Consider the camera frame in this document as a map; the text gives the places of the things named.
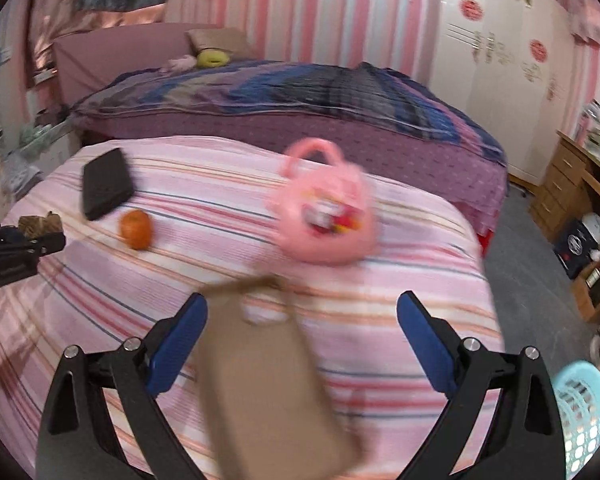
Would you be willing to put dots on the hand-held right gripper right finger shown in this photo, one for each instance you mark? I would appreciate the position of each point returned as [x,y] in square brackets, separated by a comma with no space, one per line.
[425,345]

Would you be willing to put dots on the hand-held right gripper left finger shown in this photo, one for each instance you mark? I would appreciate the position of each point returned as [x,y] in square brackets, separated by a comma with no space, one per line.
[175,350]

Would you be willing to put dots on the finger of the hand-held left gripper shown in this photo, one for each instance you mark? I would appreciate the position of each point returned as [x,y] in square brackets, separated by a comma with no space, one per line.
[40,246]

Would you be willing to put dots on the brown stocking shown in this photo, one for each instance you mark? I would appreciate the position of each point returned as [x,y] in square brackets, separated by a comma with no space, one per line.
[40,224]

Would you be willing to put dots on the wooden cutting board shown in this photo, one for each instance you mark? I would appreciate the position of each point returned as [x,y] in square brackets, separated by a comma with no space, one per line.
[265,385]

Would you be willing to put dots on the light blue plastic basket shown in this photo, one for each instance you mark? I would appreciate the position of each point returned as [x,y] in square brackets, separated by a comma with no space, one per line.
[580,410]

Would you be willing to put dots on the black leather wallet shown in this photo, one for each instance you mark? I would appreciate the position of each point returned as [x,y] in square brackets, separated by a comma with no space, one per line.
[105,185]

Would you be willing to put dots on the pink striped bed sheet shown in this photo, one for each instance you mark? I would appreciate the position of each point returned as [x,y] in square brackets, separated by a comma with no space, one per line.
[230,270]

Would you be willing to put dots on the orange tangerine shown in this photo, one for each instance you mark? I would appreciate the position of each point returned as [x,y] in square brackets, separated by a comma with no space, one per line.
[136,230]

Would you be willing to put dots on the cardboard box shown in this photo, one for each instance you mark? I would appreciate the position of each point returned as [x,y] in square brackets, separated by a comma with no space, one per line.
[45,147]

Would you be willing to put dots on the red cloth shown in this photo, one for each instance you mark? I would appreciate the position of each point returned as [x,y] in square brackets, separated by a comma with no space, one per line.
[485,241]

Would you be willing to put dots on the black printed box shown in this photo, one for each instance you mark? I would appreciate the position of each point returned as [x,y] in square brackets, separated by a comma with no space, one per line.
[575,250]

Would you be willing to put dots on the pink bed headboard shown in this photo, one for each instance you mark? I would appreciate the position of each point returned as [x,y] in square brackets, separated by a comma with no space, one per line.
[120,55]

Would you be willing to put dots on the wooden desk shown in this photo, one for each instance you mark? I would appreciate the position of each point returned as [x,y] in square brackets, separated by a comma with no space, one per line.
[560,185]

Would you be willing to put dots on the purple dotted bed sheet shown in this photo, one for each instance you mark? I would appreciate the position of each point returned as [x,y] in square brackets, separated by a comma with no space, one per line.
[330,145]

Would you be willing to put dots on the pink plush toy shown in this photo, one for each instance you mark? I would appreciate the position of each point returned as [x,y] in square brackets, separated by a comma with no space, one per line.
[180,62]

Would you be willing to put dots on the yellow cushion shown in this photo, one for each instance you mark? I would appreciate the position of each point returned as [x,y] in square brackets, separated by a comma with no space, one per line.
[212,59]

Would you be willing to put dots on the beige pillow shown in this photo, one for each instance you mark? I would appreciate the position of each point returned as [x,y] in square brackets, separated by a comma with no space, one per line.
[225,40]

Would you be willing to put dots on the patchwork quilt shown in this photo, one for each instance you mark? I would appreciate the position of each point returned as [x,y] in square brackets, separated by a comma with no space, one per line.
[280,90]

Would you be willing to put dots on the white wardrobe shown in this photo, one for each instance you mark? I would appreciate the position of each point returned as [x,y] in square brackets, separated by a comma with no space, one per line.
[500,60]

